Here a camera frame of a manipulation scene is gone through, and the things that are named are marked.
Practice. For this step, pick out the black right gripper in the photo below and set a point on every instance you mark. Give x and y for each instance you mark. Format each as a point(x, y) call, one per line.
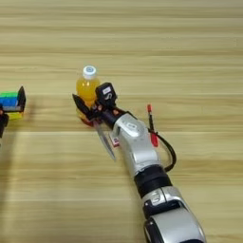
point(108, 117)

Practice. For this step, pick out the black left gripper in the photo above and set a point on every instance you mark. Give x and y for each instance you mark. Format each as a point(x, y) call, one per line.
point(3, 123)

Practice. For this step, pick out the colourful puzzle cube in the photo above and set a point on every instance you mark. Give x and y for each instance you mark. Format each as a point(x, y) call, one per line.
point(9, 101)

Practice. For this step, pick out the orange juice bottle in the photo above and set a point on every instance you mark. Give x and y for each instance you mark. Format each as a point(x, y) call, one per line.
point(87, 87)

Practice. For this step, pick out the red white card box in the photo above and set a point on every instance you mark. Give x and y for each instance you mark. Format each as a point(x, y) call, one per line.
point(114, 141)

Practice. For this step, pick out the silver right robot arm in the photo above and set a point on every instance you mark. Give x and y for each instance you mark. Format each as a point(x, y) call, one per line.
point(139, 148)

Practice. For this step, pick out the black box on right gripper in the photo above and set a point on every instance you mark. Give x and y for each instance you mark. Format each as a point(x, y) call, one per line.
point(106, 93)

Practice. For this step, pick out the red black marker pen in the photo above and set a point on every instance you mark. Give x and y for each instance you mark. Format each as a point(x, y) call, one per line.
point(154, 139)

